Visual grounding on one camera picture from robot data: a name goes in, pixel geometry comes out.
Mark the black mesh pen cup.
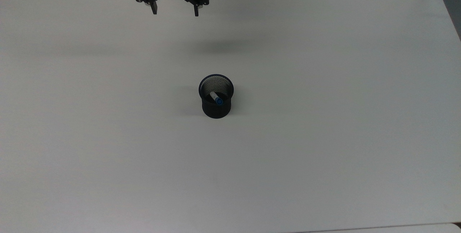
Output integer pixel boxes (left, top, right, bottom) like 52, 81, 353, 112
198, 74, 235, 119

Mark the white table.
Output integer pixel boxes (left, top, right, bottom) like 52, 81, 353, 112
294, 221, 461, 233

